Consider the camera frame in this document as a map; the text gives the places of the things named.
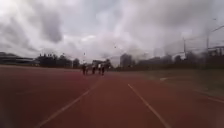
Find white painted track lines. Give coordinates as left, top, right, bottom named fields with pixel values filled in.
left=33, top=77, right=224, bottom=128

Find tall dark building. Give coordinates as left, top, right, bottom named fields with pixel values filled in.
left=119, top=53, right=133, bottom=70

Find overhead wires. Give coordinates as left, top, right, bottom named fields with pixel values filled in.
left=179, top=24, right=224, bottom=54

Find red running track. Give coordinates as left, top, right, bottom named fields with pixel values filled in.
left=0, top=64, right=224, bottom=128

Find grass field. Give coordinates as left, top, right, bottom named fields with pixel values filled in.
left=133, top=68, right=224, bottom=98

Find row of dark trees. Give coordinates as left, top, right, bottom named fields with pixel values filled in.
left=35, top=52, right=81, bottom=69

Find low long building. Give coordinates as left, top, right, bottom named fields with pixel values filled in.
left=0, top=51, right=39, bottom=67

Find cluster of dark trees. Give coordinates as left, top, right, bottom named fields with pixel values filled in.
left=91, top=58, right=113, bottom=69

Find group of people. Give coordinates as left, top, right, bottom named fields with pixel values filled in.
left=81, top=62, right=107, bottom=76

